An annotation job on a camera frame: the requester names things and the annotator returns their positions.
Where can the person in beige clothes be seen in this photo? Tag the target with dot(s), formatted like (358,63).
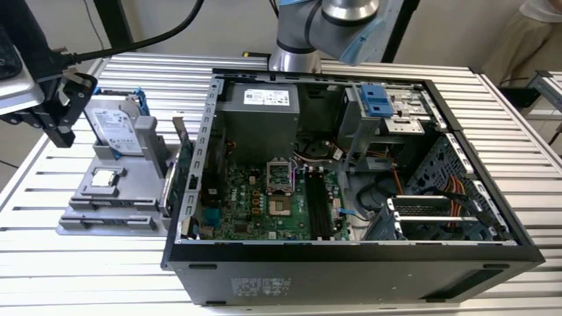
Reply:
(526,49)

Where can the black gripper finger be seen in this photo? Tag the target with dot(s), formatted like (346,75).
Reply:
(80,93)
(31,120)

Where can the silver CPU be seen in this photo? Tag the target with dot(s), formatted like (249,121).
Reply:
(105,178)

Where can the black vertical post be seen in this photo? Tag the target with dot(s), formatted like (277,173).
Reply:
(115,19)
(401,33)

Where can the green motherboard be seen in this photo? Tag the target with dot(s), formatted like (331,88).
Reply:
(246,217)

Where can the black floor box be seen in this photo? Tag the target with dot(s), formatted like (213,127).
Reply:
(520,97)

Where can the black PC case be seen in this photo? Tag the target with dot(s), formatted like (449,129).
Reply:
(307,279)

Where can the hard disk in blue carrier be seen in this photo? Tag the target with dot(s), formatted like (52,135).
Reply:
(117,125)

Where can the socket locking lever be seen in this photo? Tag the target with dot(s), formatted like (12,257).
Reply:
(293,177)

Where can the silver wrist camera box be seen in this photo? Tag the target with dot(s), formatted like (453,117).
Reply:
(18,98)

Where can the grey disk bay bracket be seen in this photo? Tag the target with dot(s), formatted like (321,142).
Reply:
(380,227)

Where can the yellow black table clamp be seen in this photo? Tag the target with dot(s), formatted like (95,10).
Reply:
(259,55)

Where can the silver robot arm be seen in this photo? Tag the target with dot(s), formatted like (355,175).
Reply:
(347,19)

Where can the black RAM slot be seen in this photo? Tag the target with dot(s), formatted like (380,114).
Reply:
(311,204)
(322,204)
(327,204)
(317,204)

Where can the blue RAM stick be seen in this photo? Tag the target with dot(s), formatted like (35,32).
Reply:
(107,221)

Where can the grey power supply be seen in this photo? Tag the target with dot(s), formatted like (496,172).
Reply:
(259,138)

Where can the grey parts rack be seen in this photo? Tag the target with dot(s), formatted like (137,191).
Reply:
(141,187)

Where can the green graphics card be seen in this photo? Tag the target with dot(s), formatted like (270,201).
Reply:
(185,168)

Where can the blue drive latch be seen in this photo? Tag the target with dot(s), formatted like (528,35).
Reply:
(376,98)

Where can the grey metal drive cage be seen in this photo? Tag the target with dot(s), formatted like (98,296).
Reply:
(351,131)

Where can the CPU socket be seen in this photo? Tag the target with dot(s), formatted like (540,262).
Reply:
(281,205)

